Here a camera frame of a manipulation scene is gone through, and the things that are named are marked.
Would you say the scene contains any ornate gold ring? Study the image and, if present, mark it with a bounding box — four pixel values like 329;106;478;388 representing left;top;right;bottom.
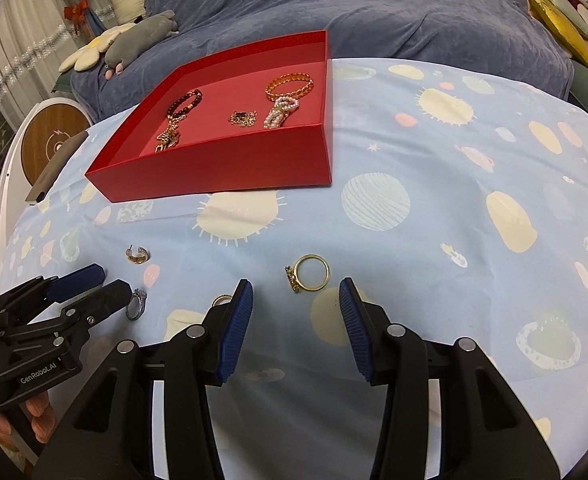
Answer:
284;253;331;294

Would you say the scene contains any white round wooden-top table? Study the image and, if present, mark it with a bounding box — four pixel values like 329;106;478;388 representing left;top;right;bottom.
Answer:
0;100;92;271

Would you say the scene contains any yellow cushion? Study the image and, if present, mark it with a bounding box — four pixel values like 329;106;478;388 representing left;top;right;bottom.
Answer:
521;0;588;78

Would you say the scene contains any flower shaped cushion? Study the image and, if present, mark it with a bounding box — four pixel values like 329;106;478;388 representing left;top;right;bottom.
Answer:
58;22;140;73

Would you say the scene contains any gold chain bracelet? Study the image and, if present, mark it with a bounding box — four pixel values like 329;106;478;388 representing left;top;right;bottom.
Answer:
154;119;183;154

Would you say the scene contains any white sheer curtain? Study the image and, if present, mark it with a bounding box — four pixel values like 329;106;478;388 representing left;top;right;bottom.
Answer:
0;0;105;126

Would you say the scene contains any light blue printed tablecloth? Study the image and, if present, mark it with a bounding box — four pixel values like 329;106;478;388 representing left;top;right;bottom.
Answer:
0;57;588;480

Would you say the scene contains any pearl bracelet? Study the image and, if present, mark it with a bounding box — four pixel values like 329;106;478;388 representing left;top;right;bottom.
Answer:
262;97;300;130

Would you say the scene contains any person's left hand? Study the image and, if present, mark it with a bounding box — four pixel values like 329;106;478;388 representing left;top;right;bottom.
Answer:
0;391;58;454

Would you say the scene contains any grey plush toy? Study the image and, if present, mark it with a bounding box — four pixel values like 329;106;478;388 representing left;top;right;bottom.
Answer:
103;9;180;78

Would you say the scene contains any gold woven bangle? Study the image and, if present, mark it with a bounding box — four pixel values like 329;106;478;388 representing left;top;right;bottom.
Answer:
265;73;314;104

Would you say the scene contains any red cardboard box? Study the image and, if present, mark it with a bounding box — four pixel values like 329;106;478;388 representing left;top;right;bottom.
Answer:
84;29;334;204

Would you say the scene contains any red ribbon bow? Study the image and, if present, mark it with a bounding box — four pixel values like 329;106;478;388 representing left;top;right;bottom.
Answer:
64;0;91;36

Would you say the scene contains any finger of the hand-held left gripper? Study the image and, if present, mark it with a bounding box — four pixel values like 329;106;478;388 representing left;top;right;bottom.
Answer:
3;263;106;312
3;279;133;352

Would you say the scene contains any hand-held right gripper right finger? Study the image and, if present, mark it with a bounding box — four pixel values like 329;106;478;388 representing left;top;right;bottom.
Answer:
338;276;560;480

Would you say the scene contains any blue plush blanket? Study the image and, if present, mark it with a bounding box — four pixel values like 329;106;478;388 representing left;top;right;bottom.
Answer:
69;0;575;126

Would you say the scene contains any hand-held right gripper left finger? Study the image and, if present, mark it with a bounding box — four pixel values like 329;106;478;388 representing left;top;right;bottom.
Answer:
34;277;255;480

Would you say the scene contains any silver ring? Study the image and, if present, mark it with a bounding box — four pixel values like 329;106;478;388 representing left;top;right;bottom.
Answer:
125;287;149;321

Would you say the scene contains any dark bead bracelet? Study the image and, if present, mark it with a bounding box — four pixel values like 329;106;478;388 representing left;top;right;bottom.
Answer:
166;88;203;122

